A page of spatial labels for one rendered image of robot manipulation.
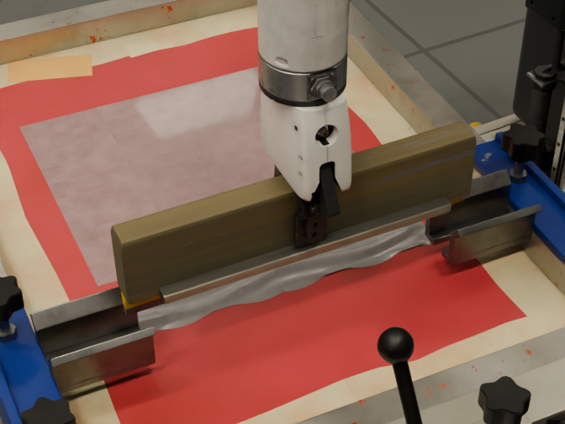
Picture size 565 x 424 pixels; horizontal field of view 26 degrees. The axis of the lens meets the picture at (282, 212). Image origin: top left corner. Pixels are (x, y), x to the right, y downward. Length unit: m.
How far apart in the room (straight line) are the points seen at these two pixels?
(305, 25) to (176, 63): 0.62
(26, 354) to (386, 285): 0.37
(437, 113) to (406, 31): 2.03
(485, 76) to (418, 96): 1.84
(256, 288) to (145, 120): 0.32
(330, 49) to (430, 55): 2.37
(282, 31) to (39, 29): 0.67
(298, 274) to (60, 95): 0.43
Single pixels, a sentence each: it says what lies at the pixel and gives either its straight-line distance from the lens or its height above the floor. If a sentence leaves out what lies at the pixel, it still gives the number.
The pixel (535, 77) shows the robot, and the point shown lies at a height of 0.50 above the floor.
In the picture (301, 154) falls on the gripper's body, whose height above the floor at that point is 1.19.
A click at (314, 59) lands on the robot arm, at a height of 1.28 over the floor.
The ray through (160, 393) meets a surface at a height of 0.96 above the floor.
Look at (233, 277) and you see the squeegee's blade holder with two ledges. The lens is 1.11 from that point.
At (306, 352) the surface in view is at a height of 0.96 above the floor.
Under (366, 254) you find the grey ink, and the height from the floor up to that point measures 0.96.
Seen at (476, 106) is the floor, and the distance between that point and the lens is 3.18.
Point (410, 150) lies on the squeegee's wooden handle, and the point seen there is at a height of 1.13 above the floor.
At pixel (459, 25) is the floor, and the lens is 3.50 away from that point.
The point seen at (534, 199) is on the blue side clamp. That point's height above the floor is 1.00.
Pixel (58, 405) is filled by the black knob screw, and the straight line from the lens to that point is 1.02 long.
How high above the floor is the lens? 1.82
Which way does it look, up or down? 40 degrees down
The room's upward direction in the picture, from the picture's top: straight up
